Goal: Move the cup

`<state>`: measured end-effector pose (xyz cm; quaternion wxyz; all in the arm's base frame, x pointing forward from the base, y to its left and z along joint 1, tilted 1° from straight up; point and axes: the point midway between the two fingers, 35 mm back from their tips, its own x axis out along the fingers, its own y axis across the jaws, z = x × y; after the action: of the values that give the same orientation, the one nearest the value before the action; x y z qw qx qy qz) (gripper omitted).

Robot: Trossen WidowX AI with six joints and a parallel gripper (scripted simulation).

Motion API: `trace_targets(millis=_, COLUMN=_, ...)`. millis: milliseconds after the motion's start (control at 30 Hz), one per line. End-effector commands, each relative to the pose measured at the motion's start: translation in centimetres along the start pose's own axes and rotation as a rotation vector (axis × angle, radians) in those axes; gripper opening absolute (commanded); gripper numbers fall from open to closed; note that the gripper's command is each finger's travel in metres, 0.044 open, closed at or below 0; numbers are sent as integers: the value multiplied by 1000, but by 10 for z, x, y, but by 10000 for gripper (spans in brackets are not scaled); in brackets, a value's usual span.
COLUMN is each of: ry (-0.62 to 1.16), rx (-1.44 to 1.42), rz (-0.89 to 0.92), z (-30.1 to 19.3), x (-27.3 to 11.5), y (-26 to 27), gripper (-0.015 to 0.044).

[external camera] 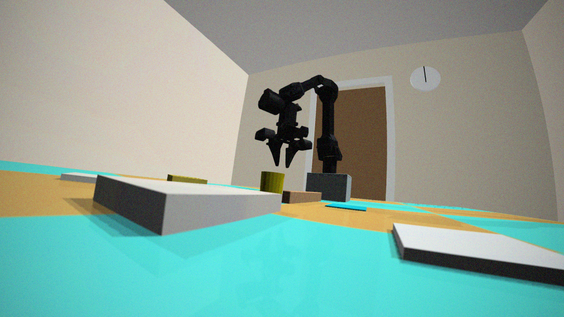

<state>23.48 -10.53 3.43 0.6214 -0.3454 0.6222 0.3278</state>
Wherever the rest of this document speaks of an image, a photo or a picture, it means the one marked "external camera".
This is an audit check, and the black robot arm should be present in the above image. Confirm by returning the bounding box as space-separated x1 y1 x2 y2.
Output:
258 75 342 173

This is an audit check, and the olive yellow flat bar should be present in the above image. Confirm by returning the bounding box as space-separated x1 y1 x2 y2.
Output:
167 174 207 184

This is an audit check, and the yellow cup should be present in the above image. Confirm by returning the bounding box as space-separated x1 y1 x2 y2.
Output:
260 171 285 194

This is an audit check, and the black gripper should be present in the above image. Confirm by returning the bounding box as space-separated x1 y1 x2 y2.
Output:
255 116 312 168

